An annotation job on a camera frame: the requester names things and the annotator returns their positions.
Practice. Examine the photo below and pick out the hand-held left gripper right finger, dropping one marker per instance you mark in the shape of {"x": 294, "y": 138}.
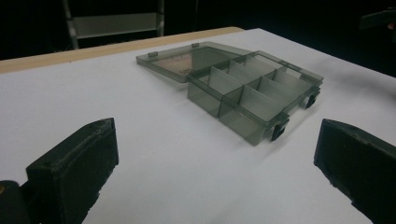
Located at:
{"x": 358, "y": 158}

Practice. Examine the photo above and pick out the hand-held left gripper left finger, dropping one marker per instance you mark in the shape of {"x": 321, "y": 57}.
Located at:
{"x": 73, "y": 168}

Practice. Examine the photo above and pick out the grey transparent compartment box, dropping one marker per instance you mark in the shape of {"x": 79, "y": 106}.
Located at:
{"x": 232, "y": 88}

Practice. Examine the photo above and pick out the metal stand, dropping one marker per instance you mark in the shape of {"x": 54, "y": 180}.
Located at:
{"x": 113, "y": 23}

